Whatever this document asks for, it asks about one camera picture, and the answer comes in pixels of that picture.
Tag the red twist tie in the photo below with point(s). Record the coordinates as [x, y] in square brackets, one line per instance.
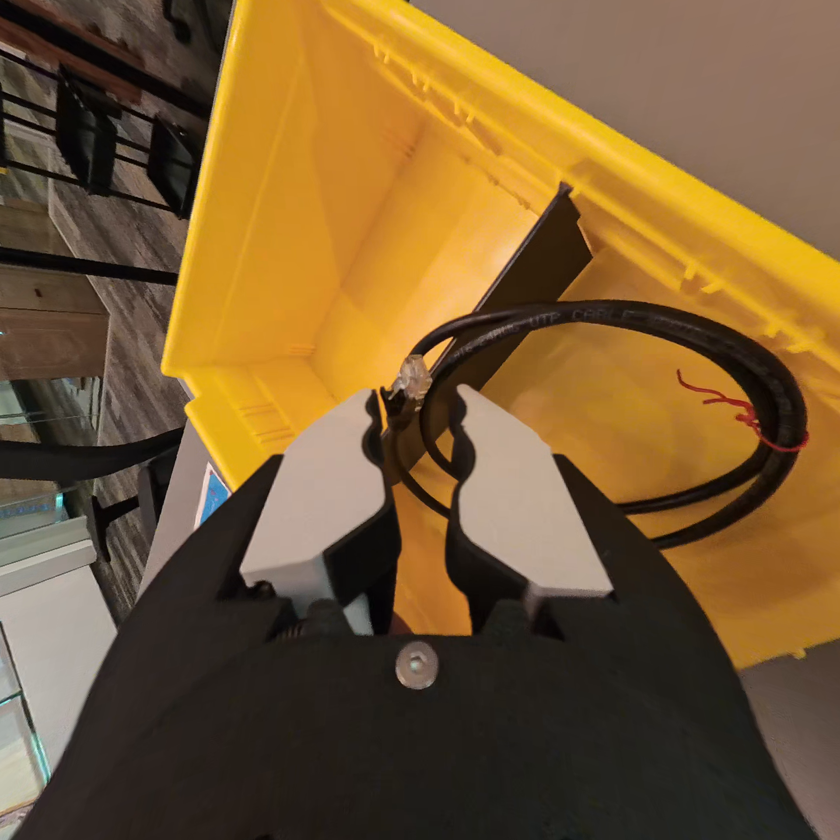
[735, 407]

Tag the black bin divider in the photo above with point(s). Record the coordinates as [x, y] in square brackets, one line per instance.
[538, 262]

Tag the yellow plastic bin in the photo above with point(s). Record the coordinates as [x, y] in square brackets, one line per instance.
[367, 229]

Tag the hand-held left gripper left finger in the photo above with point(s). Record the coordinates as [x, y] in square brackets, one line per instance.
[315, 499]

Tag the blue pad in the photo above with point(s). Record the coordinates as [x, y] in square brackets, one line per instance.
[211, 492]

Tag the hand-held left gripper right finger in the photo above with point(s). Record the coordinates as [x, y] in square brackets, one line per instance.
[531, 518]

